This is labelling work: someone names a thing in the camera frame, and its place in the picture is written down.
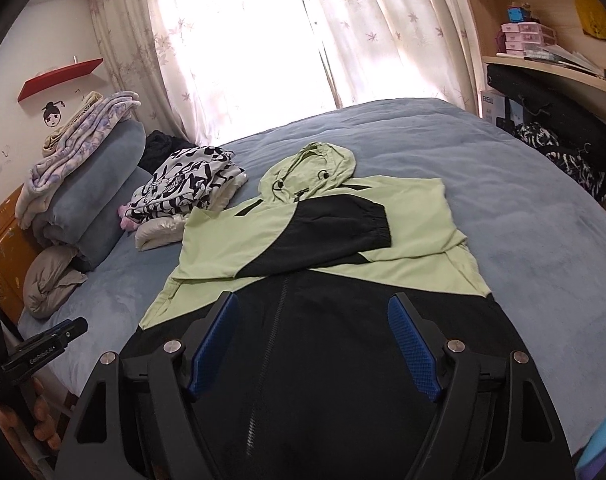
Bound stack of papers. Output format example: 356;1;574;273
525;44;606;77

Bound stack of pink boxes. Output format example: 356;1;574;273
500;22;556;57

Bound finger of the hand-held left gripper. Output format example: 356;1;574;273
50;318;89;348

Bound white printed cardboard box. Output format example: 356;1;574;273
479;90;521;128

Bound pale floral folded blanket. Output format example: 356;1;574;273
16;91;143;231

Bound green and black hooded jacket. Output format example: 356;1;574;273
118;141;538;480

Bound orange wooden headboard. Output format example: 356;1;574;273
0;185;39;326

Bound red wall shelf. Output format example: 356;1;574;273
17;58;104;103

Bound blue toy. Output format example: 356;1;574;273
506;2;534;25

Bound floral sheer curtain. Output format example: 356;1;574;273
88;0;224;146
288;0;484;116

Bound long black bag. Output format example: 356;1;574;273
485;62;606;161

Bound beige folded cloth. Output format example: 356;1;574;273
42;91;101;157

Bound purple foam mat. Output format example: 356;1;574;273
578;455;606;480

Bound cartoon face wall sticker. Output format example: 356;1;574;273
40;101;66;128

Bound black and white patterned cloth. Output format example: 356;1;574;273
514;122;606;203

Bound yellow hanging cloth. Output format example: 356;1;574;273
574;0;606;41

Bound blue foam mat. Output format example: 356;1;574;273
575;410;606;466

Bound person's left hand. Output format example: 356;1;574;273
0;379;64;453

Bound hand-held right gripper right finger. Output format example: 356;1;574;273
387;292;576;480

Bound black clothing pile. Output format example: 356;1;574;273
138;130;186;173

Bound beige pillow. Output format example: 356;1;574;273
23;245;89;320

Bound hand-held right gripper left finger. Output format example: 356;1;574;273
56;291;240;480

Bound black and white printed garment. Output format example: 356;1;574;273
126;146;249;226

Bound blue-grey rolled quilt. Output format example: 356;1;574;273
33;120;151;271

